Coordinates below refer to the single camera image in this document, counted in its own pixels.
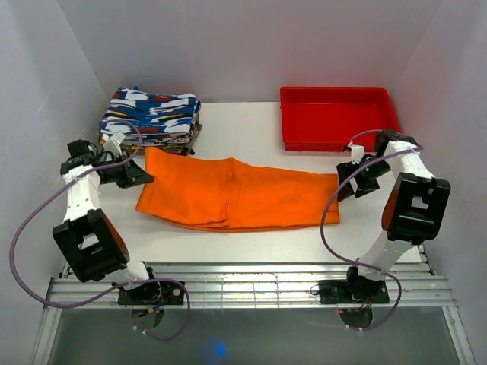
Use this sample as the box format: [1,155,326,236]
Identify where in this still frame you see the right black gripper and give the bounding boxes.
[336,157,392,202]

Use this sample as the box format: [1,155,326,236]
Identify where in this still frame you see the orange trousers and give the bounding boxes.
[135,148,340,232]

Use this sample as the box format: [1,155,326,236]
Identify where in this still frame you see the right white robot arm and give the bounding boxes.
[332,129,451,303]

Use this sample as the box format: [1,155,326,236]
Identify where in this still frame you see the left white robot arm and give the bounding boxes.
[53,132,162,304]

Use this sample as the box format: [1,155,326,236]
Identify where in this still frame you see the stack of folded clothes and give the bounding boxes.
[98,122,203,156]

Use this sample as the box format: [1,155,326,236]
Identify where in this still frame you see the blue patterned folded trousers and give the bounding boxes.
[99,87,201,136]

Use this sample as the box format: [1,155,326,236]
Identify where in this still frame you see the red plastic tray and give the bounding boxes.
[280,87,402,152]

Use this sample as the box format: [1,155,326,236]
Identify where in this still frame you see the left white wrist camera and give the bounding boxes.
[101,132,125,157]

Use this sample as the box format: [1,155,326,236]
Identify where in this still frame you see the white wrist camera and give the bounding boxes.
[101,132,125,157]
[343,142,365,165]

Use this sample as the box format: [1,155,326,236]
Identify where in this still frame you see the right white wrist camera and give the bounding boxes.
[343,142,365,165]

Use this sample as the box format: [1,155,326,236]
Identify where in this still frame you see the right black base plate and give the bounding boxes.
[318,280,390,304]

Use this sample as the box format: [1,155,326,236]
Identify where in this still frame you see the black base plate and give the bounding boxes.
[117,281,185,306]
[318,280,390,304]

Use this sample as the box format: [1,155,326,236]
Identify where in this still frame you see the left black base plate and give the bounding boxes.
[117,281,185,306]

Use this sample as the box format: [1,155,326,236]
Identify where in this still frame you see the aluminium frame rails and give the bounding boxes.
[32,247,476,364]

